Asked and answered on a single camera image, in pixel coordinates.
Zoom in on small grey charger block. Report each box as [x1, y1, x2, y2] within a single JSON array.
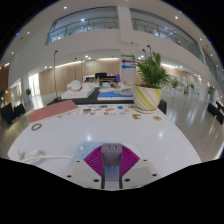
[[100, 143, 123, 171]]

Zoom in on model on blue base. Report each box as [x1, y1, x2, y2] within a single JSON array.
[[97, 81, 134, 101]]

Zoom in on ceiling spot lights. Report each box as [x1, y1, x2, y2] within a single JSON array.
[[14, 4, 201, 68]]

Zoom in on salmon red flat mat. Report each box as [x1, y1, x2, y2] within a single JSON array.
[[28, 99, 79, 125]]

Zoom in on black piano with purple screen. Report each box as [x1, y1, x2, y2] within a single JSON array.
[[83, 72, 120, 84]]

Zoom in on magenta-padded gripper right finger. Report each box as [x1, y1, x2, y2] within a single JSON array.
[[117, 146, 161, 190]]

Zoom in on white building model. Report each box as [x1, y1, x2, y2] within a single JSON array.
[[60, 79, 98, 100]]

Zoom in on potted plant in striped pot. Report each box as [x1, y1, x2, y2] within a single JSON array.
[[133, 51, 172, 114]]

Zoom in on colourful small stickers spread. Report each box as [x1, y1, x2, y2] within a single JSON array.
[[76, 104, 134, 117]]

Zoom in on purple arrow sign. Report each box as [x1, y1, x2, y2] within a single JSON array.
[[120, 58, 137, 65]]

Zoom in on green arrow sign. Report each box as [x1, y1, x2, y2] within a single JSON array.
[[120, 53, 136, 60]]

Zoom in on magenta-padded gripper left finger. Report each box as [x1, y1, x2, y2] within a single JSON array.
[[65, 146, 107, 190]]

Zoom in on blue arrow sign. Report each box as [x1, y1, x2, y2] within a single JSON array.
[[120, 64, 137, 70]]

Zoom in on group of black chairs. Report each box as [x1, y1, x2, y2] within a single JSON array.
[[0, 102, 27, 125], [206, 100, 224, 125]]

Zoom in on glass balcony railing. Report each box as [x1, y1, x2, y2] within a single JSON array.
[[44, 17, 205, 63]]

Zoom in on tall black floor stand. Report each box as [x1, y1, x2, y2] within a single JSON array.
[[52, 49, 62, 102]]

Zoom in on black display table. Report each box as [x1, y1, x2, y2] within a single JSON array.
[[46, 87, 168, 115]]

